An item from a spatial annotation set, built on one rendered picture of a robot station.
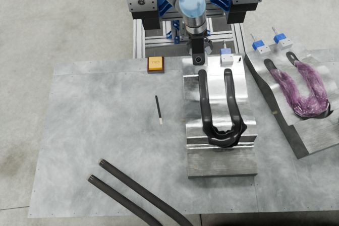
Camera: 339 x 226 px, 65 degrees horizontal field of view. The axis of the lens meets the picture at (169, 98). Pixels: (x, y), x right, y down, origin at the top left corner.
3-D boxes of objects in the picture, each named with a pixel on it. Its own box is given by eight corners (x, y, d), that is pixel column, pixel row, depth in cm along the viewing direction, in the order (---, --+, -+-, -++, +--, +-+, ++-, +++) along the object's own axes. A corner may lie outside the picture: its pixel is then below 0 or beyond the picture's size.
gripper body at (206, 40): (208, 29, 104) (206, 11, 93) (209, 48, 102) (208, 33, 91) (188, 31, 106) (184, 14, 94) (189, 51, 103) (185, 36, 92)
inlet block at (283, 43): (266, 32, 127) (269, 24, 122) (275, 29, 128) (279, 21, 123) (279, 53, 122) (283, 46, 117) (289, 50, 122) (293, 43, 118)
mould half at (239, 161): (182, 68, 125) (182, 52, 113) (237, 65, 124) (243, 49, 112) (187, 178, 105) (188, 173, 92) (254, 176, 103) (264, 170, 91)
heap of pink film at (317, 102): (265, 70, 115) (270, 61, 108) (301, 58, 117) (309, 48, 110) (295, 124, 105) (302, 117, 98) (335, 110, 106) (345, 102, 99)
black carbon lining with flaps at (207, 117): (196, 71, 116) (197, 60, 107) (233, 70, 115) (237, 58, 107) (202, 150, 102) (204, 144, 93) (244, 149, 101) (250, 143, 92)
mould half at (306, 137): (243, 59, 125) (248, 45, 115) (293, 43, 127) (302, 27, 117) (297, 159, 105) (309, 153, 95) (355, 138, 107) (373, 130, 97)
